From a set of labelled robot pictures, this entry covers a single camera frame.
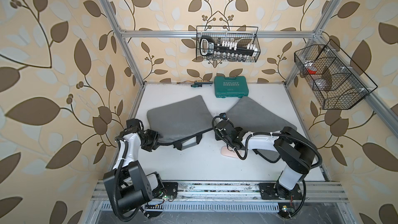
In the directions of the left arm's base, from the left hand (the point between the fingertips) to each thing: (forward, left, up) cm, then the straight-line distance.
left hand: (158, 137), depth 84 cm
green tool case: (+43, -45, -5) cm, 63 cm away
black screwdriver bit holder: (+48, -20, -6) cm, 52 cm away
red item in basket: (+26, -82, +26) cm, 90 cm away
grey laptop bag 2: (+18, -56, -6) cm, 60 cm away
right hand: (+8, -33, -5) cm, 34 cm away
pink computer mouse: (-6, -37, -5) cm, 38 cm away
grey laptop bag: (+12, -11, -3) cm, 16 cm away
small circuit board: (-32, -64, -6) cm, 72 cm away
